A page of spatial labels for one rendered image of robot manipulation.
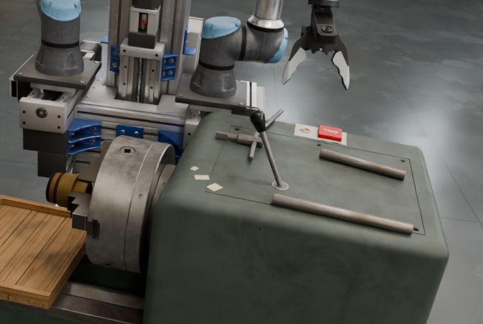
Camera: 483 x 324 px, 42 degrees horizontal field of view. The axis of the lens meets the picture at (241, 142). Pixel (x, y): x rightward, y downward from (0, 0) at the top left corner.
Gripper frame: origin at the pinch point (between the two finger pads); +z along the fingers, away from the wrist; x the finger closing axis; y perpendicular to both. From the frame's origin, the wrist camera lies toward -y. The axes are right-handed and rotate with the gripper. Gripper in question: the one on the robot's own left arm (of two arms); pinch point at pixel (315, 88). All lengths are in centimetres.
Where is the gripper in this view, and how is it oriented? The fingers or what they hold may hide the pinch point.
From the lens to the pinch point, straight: 148.0
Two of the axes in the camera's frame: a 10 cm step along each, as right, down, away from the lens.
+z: -0.9, 9.8, 1.9
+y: -0.9, -2.0, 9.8
